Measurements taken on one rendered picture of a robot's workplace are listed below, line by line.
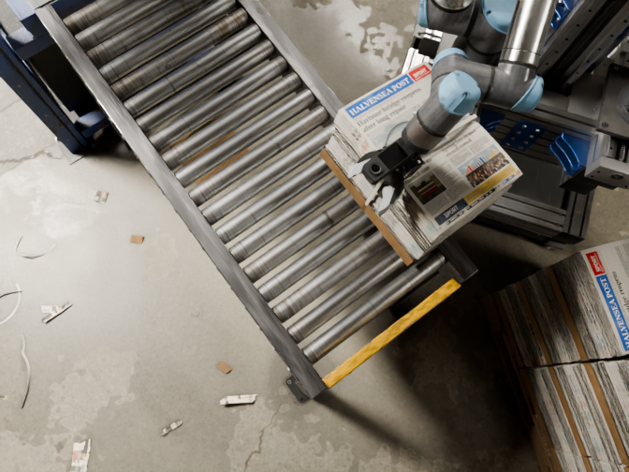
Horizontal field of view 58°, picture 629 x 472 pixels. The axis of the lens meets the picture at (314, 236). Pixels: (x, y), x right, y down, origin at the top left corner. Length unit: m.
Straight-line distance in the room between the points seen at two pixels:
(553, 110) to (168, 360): 1.61
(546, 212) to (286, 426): 1.27
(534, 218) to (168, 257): 1.44
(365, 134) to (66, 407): 1.58
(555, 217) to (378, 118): 1.15
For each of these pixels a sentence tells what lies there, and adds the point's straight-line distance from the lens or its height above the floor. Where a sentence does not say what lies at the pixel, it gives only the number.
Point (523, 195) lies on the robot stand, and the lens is 2.34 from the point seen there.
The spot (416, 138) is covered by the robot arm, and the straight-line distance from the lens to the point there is 1.16.
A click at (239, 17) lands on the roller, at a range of 1.79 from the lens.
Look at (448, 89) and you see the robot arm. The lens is 1.11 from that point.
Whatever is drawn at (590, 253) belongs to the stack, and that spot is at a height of 0.83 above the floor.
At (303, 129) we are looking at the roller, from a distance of 1.61.
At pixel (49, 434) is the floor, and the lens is 2.42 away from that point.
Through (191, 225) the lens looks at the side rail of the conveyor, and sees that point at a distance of 1.52.
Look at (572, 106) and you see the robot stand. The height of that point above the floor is 0.73.
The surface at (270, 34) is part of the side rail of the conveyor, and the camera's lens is 1.75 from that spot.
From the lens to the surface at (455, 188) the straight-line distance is 1.33.
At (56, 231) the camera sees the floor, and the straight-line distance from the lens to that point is 2.51.
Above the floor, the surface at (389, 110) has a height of 1.04.
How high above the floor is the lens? 2.24
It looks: 75 degrees down
